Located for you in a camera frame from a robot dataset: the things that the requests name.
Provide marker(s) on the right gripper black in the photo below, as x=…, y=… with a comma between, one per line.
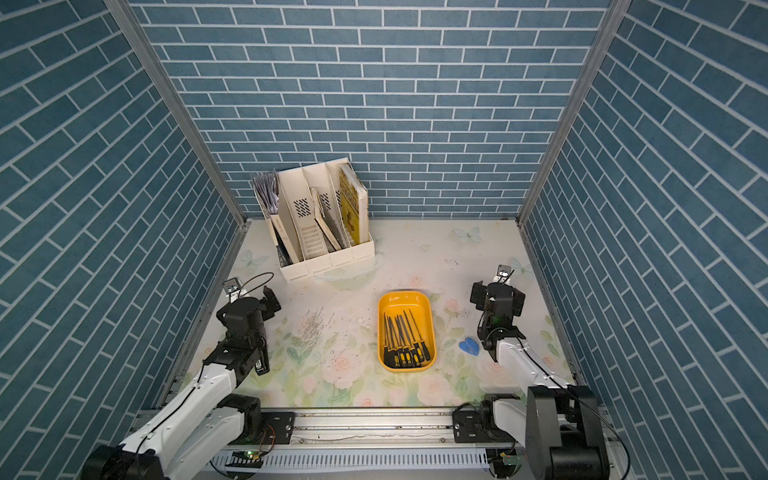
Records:
x=479, y=294

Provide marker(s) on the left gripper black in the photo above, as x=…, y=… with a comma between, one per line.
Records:
x=263, y=305

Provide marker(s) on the yellow plastic tray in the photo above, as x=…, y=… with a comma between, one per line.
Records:
x=398, y=302

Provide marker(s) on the file tool yellow black handle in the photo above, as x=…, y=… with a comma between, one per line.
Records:
x=386, y=343

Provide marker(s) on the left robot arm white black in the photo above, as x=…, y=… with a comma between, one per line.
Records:
x=207, y=414

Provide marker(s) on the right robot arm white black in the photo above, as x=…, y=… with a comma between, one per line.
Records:
x=558, y=424

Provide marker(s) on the white file organizer rack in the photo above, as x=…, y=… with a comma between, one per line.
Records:
x=308, y=232

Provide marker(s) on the small blue stapler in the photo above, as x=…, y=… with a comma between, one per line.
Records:
x=469, y=346

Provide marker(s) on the purple patterned booklet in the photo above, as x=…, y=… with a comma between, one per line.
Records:
x=267, y=191

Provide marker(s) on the yellow book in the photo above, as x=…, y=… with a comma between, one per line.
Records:
x=353, y=205

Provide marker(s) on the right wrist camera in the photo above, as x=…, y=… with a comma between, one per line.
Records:
x=503, y=274

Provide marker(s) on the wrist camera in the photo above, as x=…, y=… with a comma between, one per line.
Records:
x=233, y=289
x=503, y=274

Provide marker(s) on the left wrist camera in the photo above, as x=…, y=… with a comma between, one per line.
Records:
x=233, y=289

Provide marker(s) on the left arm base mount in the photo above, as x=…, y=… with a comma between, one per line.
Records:
x=269, y=428

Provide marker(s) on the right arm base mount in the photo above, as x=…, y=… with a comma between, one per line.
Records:
x=469, y=426

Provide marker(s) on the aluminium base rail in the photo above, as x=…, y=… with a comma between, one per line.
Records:
x=399, y=427

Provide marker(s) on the white cable duct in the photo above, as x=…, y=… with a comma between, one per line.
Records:
x=331, y=461

